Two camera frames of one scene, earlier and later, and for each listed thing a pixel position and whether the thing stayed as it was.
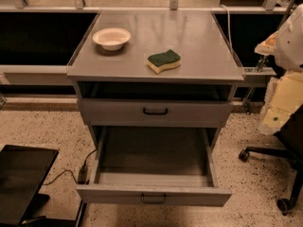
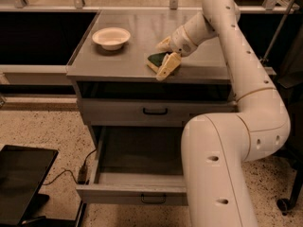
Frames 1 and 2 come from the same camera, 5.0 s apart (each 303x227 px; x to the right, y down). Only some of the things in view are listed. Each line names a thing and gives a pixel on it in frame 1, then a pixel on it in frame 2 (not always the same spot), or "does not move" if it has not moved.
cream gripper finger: (283, 100) -> (169, 62)
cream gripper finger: (268, 46) -> (165, 45)
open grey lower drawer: (154, 165) does not move
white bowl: (112, 39) does not move
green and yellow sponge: (161, 61) does not move
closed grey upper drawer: (154, 113) does not move
